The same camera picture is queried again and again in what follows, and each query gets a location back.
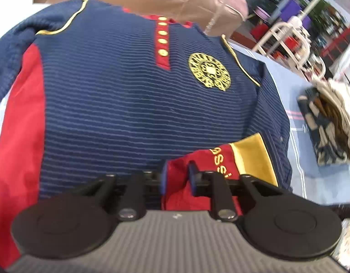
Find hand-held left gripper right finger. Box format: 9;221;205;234
188;161;278;222

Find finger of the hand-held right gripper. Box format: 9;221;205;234
324;203;350;219

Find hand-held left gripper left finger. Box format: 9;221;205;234
75;166;168;223

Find navy and red striped sweater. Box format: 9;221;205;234
0;0;293;268

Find pile of folded patterned clothes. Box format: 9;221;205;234
296;78;350;166

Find light blue printed blanket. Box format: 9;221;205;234
228;41;350;205

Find purple storage boxes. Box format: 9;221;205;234
279;0;312;29

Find white metal frame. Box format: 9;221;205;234
253;0;327;81

